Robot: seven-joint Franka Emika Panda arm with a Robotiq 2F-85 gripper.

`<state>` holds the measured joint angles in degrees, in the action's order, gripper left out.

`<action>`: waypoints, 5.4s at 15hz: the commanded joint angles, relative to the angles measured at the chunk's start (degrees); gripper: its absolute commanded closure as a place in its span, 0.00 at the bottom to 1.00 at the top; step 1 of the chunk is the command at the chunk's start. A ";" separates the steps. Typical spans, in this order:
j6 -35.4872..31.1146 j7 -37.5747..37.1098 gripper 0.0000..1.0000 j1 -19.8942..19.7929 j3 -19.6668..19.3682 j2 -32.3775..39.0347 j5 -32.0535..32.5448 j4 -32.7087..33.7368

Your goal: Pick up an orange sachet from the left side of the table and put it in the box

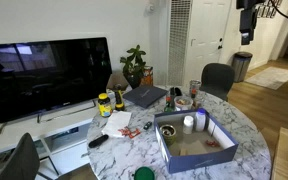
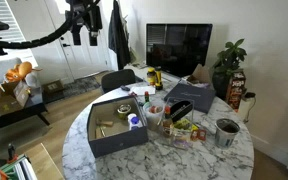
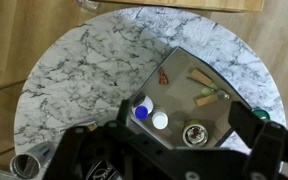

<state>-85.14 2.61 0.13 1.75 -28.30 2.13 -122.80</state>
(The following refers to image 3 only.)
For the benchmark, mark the green round lid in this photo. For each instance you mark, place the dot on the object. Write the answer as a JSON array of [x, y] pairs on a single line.
[[261, 114]]

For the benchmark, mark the small green item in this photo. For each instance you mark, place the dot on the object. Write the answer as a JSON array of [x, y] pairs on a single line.
[[207, 90]]

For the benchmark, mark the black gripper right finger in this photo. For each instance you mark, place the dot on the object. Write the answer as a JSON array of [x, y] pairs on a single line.
[[250, 130]]

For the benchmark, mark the silver grey paper cup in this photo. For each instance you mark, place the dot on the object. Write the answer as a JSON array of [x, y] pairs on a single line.
[[25, 164]]

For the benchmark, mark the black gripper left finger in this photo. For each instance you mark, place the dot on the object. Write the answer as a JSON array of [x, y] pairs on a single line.
[[123, 111]]

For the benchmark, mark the tan wooden block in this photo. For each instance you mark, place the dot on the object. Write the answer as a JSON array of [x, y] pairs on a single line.
[[201, 77], [206, 99]]

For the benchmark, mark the round metal tin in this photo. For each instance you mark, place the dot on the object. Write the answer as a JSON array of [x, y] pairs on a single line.
[[194, 135]]

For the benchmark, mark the small silver metal item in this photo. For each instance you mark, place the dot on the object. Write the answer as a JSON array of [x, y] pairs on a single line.
[[222, 95]]

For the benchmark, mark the white bottle with blue cap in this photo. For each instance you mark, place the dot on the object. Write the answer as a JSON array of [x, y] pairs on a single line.
[[141, 108]]

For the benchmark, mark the red sachet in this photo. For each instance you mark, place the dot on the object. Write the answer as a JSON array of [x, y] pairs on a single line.
[[163, 76]]

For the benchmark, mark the dark blue open cardboard box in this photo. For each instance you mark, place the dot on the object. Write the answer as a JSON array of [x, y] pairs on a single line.
[[177, 100]]

